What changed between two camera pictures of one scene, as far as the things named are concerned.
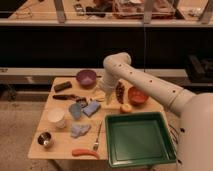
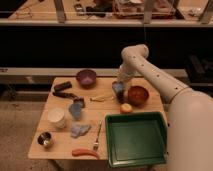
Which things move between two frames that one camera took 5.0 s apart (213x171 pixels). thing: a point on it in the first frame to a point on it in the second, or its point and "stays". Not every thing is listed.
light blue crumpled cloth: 79,130 stays
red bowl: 136,96 stays
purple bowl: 87,79 stays
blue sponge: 91,108 to 118,86
